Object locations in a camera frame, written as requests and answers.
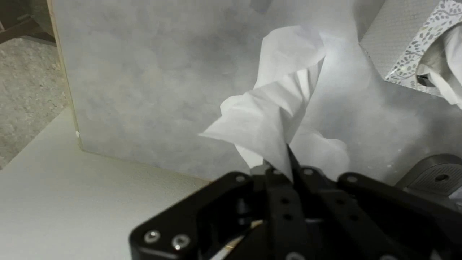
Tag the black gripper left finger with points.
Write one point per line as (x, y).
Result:
(262, 214)

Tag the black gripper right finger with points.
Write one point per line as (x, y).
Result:
(370, 220)

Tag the white tissue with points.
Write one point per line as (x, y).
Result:
(268, 124)

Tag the grey cube tissue box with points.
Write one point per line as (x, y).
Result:
(417, 43)

